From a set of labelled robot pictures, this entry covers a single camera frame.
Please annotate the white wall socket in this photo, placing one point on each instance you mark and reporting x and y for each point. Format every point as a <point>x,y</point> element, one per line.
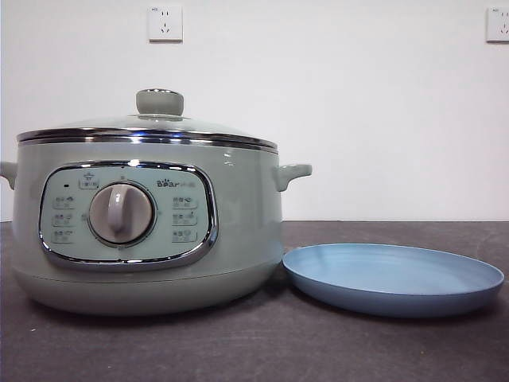
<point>165,24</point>
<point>499,24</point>

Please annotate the pale green electric steamer pot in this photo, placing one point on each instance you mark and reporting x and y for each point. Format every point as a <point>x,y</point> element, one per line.
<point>238,238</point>

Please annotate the blue round plate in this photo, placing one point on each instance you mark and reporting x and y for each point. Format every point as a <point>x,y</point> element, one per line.
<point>393,274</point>

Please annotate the glass lid with round knob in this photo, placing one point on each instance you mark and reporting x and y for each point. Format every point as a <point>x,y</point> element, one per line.
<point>159,102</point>

